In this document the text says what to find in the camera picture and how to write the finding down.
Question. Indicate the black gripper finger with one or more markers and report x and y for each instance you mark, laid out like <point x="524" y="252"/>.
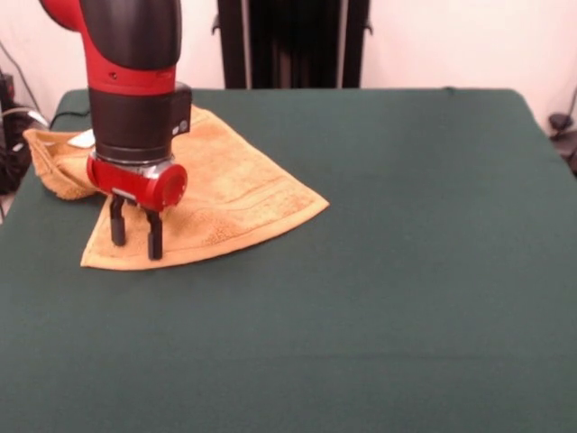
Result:
<point x="154" y="236"/>
<point x="118" y="225"/>

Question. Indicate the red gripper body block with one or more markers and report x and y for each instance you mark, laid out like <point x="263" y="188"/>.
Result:
<point x="135" y="185"/>

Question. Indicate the tan terry towel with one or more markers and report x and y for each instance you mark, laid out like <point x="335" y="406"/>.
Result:
<point x="239" y="189"/>

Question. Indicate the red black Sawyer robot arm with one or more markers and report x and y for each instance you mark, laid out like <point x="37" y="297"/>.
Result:
<point x="130" y="67"/>

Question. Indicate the dark green table cloth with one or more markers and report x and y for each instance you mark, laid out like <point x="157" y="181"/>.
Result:
<point x="360" y="270"/>

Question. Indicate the black power adapter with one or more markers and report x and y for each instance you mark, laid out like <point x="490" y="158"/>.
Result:
<point x="559" y="122"/>

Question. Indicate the small black wall device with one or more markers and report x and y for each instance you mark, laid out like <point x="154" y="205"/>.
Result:
<point x="6" y="85"/>

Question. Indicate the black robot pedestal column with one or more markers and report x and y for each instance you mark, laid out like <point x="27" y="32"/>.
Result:
<point x="293" y="45"/>

